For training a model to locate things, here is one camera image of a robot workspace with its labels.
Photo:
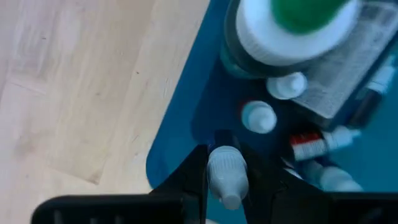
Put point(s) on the small brown-label dropper bottle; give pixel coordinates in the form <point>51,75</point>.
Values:
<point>311,146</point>

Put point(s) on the blue plastic bin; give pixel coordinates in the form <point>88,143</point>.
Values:
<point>186,109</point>

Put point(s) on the large black food coloring bottle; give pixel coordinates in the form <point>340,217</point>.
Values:
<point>342,68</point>

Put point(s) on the small orange dropper bottle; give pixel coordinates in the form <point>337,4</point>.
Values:
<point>335,180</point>

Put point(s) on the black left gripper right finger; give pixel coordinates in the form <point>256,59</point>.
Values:
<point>280,199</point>

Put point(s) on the large green food coloring bottle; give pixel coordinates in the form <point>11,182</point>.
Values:
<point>280,46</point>

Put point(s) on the small pale dropper bottle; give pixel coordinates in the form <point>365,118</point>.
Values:
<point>287,86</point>

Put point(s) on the small dark red dropper bottle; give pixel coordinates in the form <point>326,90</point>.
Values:
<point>259,117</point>

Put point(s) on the small yellow-label dropper bottle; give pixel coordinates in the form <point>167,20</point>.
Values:
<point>227,174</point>

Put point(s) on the small white-capped dropper bottle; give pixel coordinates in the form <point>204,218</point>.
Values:
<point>381,79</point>

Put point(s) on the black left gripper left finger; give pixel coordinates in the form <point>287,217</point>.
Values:
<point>192,180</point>

